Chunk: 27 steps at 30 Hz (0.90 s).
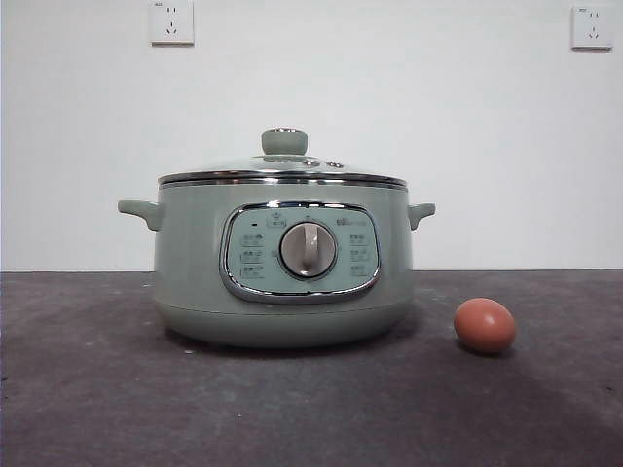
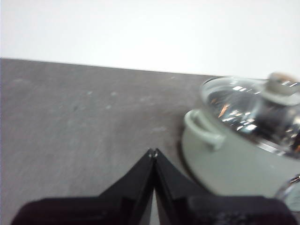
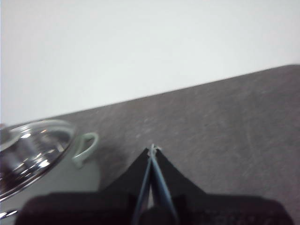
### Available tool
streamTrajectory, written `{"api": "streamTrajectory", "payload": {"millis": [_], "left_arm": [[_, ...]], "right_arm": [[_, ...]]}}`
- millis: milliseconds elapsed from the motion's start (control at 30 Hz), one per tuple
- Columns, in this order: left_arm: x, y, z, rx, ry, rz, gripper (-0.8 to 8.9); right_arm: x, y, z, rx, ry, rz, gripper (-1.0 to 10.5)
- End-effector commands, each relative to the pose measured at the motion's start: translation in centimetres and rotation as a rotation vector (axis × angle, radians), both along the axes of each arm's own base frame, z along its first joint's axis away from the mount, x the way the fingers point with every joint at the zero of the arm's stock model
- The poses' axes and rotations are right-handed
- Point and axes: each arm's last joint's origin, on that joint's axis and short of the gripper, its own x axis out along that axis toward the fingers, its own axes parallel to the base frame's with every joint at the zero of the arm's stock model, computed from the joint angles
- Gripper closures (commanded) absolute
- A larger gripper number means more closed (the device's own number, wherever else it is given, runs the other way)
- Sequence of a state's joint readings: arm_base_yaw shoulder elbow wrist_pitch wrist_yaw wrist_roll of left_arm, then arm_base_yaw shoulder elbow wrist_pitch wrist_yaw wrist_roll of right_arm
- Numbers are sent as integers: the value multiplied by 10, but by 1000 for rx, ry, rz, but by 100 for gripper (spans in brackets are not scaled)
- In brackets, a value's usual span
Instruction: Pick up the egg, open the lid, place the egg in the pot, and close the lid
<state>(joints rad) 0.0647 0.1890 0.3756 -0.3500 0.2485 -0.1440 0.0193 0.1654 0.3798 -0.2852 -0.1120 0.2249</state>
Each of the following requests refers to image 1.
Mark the glass lid with green knob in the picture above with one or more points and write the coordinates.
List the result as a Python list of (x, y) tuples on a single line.
[(284, 142)]

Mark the white wall socket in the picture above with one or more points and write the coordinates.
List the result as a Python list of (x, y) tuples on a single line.
[(592, 31), (171, 29)]

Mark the sage green electric cooking pot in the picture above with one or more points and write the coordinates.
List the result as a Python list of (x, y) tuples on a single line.
[(194, 272)]

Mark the brown egg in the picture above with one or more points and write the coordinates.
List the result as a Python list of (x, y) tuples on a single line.
[(485, 325)]

